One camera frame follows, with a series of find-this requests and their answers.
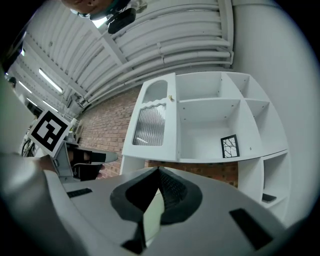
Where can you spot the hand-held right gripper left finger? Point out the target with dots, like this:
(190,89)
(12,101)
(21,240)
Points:
(100,200)

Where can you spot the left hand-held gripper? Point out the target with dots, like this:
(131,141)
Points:
(48,132)

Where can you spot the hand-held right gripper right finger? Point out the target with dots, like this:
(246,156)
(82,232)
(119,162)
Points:
(212,207)

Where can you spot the white glass cabinet door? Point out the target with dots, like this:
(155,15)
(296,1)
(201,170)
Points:
(172,130)

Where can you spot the white shelf cabinet desk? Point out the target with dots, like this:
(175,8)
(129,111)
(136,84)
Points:
(250,117)

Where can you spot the black phone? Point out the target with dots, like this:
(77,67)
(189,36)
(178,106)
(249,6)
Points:
(269,198)

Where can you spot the ceiling light tube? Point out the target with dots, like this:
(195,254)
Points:
(50,106)
(25,87)
(50,80)

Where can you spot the white ceiling pipes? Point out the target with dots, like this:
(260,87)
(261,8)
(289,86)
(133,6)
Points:
(175,37)

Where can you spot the person's head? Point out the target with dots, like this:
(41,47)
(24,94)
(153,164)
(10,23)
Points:
(85,5)

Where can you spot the black picture frame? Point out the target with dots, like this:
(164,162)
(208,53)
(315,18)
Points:
(230,146)

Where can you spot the black head-mounted camera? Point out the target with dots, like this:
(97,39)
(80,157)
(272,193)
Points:
(122,20)

